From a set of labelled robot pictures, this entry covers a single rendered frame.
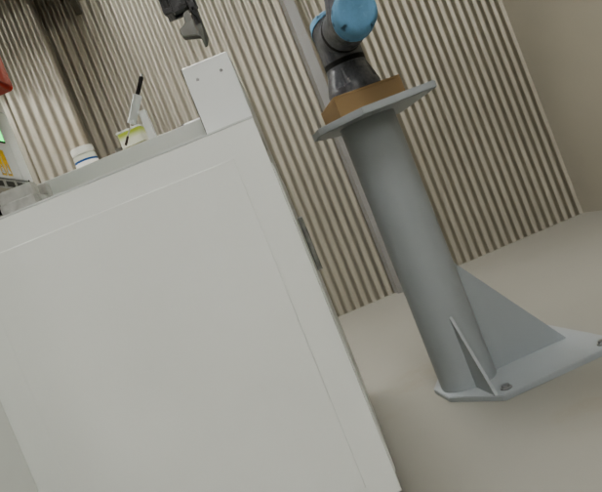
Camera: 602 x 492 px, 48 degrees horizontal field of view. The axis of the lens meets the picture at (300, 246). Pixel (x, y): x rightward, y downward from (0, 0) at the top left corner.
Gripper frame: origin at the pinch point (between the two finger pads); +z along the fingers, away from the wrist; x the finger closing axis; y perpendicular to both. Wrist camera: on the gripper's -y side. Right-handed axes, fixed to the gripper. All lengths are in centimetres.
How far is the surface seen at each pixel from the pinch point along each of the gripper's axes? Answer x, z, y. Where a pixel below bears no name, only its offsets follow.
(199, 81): 39.9, 18.2, 2.9
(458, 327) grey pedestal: -11, 92, -33
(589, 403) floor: 21, 111, -49
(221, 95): 40.0, 22.1, 0.0
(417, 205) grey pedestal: -14, 58, -35
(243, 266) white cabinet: 46, 54, 8
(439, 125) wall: -242, 28, -103
